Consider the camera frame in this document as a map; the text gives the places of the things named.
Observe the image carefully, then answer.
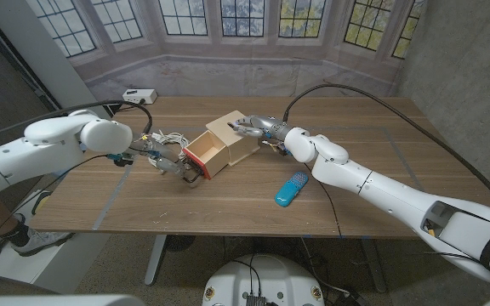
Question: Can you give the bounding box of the grey table leg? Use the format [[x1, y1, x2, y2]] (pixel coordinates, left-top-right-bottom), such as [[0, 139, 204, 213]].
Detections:
[[360, 238, 387, 294], [144, 235, 168, 286]]

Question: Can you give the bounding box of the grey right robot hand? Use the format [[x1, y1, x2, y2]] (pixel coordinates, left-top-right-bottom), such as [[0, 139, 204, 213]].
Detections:
[[226, 115, 295, 141]]

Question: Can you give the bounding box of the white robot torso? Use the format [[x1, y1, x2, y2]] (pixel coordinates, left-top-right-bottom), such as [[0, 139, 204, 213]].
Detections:
[[202, 253, 326, 306]]

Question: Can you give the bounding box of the black floor fan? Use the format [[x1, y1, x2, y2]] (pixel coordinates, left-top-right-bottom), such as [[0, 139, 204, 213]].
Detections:
[[164, 235, 197, 252]]

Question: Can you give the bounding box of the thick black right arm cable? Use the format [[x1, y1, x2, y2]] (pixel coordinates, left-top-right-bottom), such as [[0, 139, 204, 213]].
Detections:
[[282, 82, 490, 218]]

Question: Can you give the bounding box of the wooden box with slot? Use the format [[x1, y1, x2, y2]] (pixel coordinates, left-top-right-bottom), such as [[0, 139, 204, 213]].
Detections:
[[205, 109, 262, 167]]

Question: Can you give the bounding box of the yellow and black foot pedal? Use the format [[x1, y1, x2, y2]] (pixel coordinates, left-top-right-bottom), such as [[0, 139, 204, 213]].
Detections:
[[31, 190, 54, 216]]

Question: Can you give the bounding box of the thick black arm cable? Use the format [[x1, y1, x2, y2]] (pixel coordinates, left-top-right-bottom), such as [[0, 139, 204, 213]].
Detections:
[[282, 82, 490, 218], [0, 99, 154, 144]]

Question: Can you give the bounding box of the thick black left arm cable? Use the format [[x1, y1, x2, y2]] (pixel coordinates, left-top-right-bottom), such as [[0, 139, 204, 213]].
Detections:
[[0, 99, 154, 144]]

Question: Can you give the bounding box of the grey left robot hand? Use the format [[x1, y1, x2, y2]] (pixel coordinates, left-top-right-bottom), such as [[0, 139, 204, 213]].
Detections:
[[134, 136, 206, 188]]

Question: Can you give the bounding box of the turquoise remote control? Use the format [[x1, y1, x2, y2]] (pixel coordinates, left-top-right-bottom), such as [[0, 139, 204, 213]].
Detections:
[[274, 171, 310, 208]]

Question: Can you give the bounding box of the white power strip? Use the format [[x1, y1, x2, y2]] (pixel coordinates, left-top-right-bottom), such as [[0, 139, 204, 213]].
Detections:
[[122, 88, 159, 105]]

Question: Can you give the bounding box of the printed window backdrop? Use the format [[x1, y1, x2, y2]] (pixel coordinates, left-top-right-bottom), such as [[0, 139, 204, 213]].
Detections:
[[26, 0, 427, 103]]

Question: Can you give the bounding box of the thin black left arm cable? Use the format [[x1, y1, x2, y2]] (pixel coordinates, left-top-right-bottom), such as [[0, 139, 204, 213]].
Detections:
[[0, 153, 117, 275]]

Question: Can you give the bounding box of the white floor platform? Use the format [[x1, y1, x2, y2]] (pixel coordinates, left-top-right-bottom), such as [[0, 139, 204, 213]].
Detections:
[[0, 189, 111, 294]]

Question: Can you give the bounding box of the wooden drawer with black handle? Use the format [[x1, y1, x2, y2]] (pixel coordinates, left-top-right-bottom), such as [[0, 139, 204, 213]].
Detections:
[[182, 129, 231, 188]]

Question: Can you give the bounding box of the coiled white USB cable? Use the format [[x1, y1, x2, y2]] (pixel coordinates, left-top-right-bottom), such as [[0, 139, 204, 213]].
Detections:
[[147, 131, 191, 169]]

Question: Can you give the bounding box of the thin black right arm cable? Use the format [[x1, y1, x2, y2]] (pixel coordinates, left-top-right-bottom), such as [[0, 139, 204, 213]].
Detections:
[[306, 161, 343, 238]]

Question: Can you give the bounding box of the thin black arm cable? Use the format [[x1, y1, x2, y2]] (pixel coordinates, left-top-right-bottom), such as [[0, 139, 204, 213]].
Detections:
[[306, 161, 343, 238], [0, 153, 117, 275]]

